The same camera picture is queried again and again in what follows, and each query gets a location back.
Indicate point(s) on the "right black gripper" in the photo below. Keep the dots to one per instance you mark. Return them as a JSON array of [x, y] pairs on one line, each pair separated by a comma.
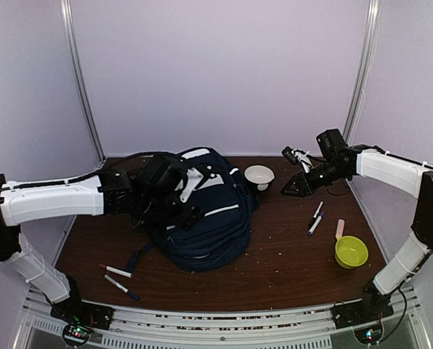
[[304, 186]]

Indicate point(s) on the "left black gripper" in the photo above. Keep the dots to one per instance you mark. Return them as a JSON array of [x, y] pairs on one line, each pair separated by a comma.
[[190, 215]]

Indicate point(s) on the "black capped white marker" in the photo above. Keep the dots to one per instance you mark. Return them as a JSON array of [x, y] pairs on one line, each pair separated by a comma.
[[315, 215]]

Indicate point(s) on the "purple capped white marker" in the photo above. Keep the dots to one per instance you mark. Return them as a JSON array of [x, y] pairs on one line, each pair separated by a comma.
[[315, 223]]

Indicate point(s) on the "navy blue student backpack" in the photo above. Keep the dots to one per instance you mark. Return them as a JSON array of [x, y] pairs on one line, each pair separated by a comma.
[[224, 231]]

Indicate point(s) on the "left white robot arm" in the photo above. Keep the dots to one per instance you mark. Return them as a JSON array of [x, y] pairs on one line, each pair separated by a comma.
[[95, 194]]

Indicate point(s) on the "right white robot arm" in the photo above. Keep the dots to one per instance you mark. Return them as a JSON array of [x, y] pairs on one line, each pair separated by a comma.
[[407, 175]]

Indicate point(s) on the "white and navy bowl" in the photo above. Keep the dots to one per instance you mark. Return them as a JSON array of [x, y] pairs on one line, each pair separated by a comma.
[[259, 177]]

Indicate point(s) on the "red tipped white marker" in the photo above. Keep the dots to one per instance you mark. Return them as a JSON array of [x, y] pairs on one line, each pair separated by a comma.
[[117, 271]]

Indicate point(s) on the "lime green bowl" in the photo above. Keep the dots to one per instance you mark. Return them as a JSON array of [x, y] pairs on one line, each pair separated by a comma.
[[350, 252]]

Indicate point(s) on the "blue capped white marker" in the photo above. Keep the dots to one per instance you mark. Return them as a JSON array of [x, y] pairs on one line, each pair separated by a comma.
[[121, 287]]

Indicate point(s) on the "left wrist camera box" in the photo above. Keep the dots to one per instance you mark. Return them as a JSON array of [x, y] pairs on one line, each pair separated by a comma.
[[164, 176]]

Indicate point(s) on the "aluminium front rail frame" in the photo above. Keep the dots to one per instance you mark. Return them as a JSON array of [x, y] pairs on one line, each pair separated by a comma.
[[307, 327]]

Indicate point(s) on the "right aluminium corner post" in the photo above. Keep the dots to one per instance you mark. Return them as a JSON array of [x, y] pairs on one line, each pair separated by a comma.
[[363, 71]]

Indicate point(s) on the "aluminium corner post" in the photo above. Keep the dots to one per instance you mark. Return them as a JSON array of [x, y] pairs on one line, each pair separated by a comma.
[[70, 32], [363, 71]]

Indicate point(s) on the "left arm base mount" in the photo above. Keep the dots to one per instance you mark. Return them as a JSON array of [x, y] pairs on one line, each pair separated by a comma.
[[81, 318]]

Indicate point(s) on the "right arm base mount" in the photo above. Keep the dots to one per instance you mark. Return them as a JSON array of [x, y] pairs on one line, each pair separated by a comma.
[[366, 314]]

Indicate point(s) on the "left aluminium corner post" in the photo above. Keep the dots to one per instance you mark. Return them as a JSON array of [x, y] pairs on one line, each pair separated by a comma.
[[70, 32]]

